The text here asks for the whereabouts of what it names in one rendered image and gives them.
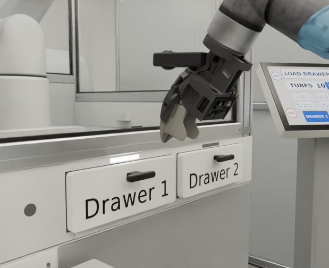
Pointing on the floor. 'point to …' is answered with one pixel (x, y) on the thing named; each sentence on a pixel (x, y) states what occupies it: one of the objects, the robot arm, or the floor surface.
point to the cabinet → (162, 238)
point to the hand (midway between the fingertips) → (163, 134)
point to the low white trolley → (93, 265)
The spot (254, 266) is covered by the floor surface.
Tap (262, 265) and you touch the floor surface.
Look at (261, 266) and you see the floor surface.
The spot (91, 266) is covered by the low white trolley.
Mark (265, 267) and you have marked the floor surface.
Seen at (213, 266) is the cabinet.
